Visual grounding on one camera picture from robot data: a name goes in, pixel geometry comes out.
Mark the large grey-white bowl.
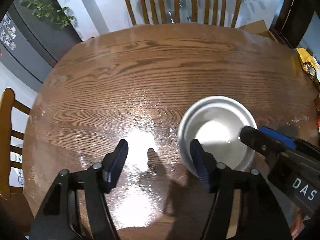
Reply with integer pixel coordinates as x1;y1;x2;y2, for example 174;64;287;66
177;96;257;176

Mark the yellow snack bag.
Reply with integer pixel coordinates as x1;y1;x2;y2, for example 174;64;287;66
296;48;319;90

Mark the dark wooden door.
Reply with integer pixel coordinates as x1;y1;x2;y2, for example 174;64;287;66
269;0;315;48

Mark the grey refrigerator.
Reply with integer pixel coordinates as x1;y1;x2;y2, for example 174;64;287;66
1;0;81;92

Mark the hanging green vine plant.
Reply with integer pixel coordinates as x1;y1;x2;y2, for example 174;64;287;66
19;0;76;29

